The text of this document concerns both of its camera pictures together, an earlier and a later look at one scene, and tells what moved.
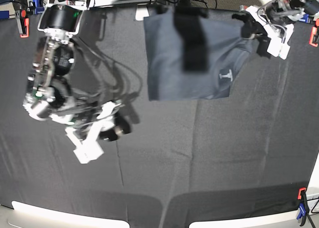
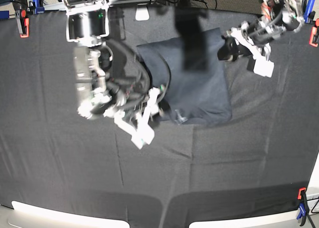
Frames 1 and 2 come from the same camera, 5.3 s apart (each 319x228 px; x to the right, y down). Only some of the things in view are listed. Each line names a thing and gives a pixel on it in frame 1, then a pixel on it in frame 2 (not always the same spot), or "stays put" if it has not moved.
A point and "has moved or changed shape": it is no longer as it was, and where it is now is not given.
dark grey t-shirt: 194,54 has moved or changed shape
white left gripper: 89,149 → 143,134
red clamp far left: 23,22 stays put
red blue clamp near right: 304,208 stays put
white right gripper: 279,38 → 230,51
